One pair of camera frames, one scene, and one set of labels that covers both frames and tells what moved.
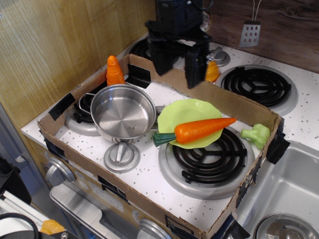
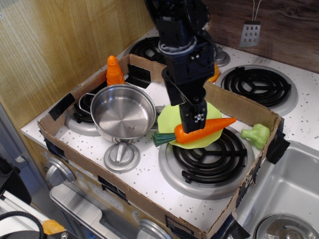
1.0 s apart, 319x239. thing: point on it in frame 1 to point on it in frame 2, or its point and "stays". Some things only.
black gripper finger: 196,66 to 193,116
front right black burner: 218,172 stays
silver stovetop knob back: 221,57 stays
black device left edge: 11,183 stays
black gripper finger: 163,53 to 175,96
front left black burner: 80,120 stays
